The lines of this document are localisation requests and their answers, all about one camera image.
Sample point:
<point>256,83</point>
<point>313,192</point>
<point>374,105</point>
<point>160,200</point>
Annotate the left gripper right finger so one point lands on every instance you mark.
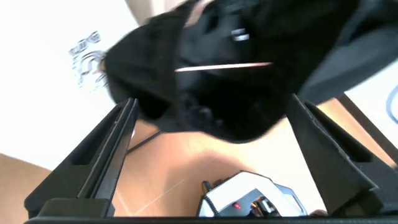
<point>342,193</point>

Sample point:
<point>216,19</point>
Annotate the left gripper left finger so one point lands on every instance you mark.
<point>62,193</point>

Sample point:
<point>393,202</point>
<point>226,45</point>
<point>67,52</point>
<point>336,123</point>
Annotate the white printed t-shirt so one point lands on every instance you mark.
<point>46,77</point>

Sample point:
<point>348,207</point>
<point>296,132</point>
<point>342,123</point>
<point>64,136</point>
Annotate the black garment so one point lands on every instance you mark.
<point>236,105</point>

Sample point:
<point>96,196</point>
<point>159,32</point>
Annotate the pink clothes hanger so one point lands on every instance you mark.
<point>224,66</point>

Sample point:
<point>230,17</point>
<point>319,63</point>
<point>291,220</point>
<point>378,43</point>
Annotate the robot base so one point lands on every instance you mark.
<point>242,189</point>

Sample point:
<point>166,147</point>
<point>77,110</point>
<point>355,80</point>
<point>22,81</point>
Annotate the black clothes rack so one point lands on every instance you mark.
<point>143,143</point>

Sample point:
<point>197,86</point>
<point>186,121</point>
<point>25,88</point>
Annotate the beige curtain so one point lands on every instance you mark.
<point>146,9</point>

